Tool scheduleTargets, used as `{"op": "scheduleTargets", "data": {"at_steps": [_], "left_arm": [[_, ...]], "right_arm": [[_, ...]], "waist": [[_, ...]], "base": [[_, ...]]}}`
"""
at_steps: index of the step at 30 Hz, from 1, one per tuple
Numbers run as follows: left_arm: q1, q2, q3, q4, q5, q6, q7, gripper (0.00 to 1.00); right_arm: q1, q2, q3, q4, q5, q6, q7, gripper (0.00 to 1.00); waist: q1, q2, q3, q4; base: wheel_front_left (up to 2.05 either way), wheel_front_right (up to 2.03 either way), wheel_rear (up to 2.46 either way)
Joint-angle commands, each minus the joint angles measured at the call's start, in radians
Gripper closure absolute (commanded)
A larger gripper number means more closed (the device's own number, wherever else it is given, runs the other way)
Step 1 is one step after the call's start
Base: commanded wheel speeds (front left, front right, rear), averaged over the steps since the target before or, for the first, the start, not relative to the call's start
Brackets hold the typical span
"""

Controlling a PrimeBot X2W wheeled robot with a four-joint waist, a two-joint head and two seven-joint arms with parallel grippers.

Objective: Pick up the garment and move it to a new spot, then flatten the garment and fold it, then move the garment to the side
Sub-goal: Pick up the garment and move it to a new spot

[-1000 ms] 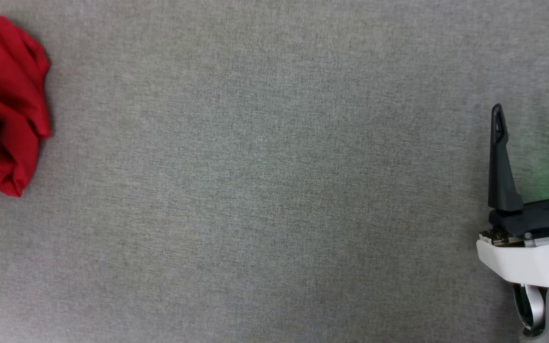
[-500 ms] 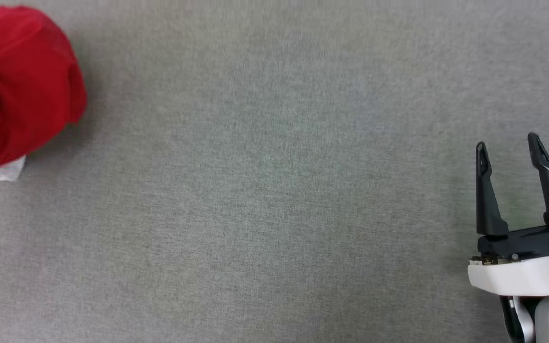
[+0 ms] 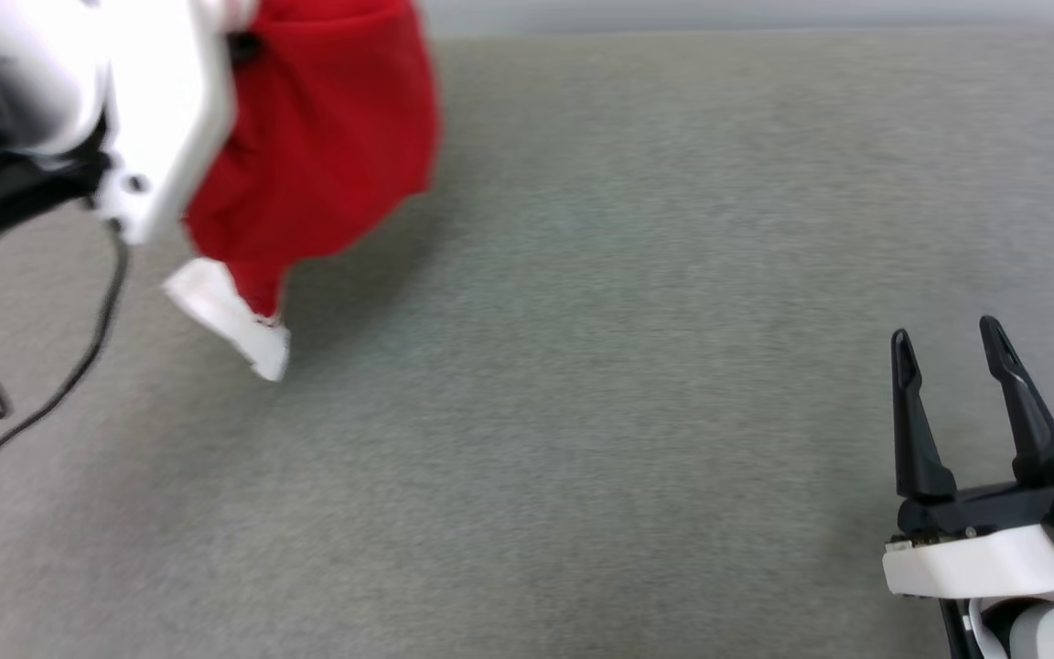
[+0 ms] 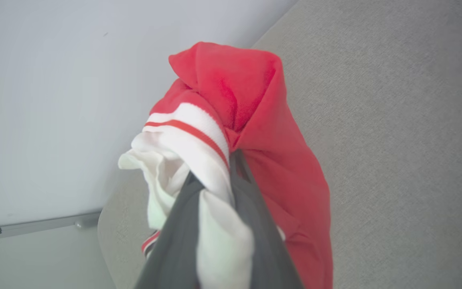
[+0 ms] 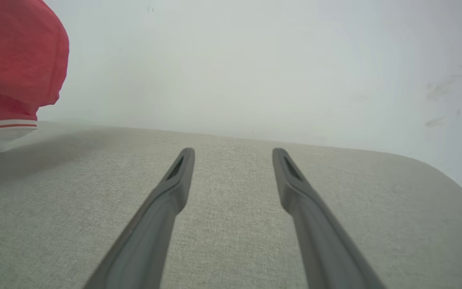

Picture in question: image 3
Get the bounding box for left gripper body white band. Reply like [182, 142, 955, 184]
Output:
[92, 0, 258, 246]

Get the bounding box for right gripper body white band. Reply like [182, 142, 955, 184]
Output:
[884, 483, 1054, 601]

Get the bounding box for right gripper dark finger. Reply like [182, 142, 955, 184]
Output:
[890, 328, 958, 501]
[979, 315, 1054, 488]

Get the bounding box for red and white jersey shirt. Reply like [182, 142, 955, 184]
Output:
[163, 0, 444, 384]

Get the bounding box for grey fabric sofa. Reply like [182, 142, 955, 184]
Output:
[0, 23, 1054, 659]

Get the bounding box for thin black looping cable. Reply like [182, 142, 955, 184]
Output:
[0, 220, 131, 495]

